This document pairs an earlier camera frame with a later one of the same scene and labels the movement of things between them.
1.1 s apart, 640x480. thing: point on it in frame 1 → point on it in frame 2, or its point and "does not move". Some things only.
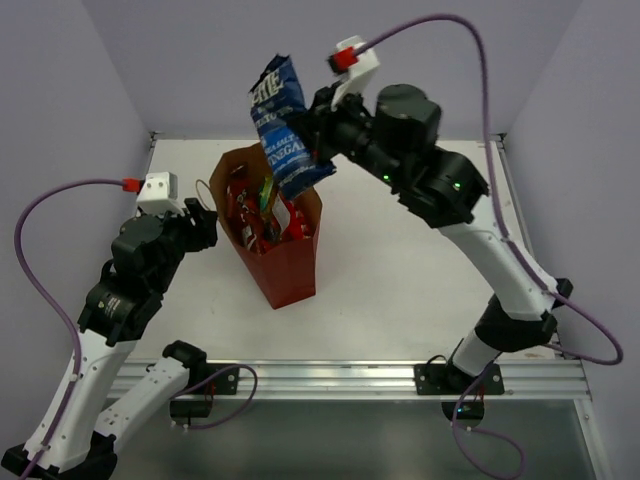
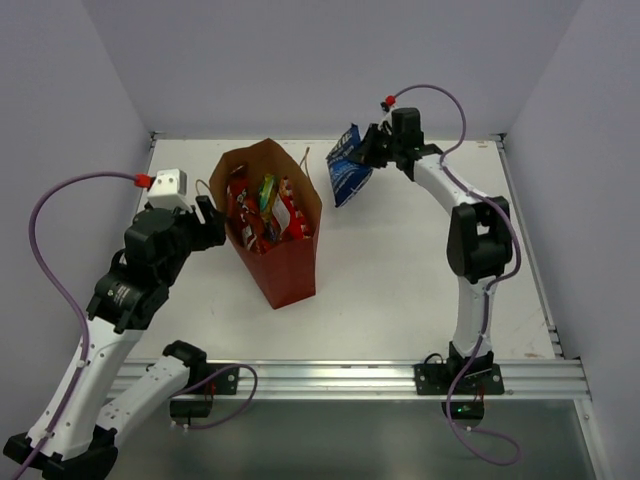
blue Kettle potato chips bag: x=278 y=94 → x=347 y=174
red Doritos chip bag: x=244 y=205 does not move
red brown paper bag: x=284 y=273 does not move
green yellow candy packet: x=265 y=192 does not move
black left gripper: x=198 y=226 does not move
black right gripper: x=317 y=123 → x=365 y=155
